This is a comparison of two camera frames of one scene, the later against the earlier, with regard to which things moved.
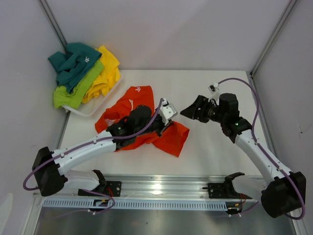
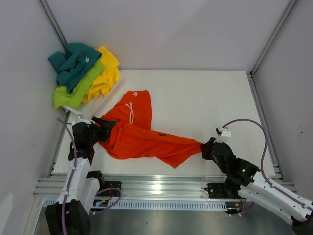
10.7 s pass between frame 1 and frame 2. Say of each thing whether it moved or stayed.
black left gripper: moved
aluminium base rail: stayed
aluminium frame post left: stayed
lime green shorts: stayed
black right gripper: moved
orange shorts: moved
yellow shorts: stayed
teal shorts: stayed
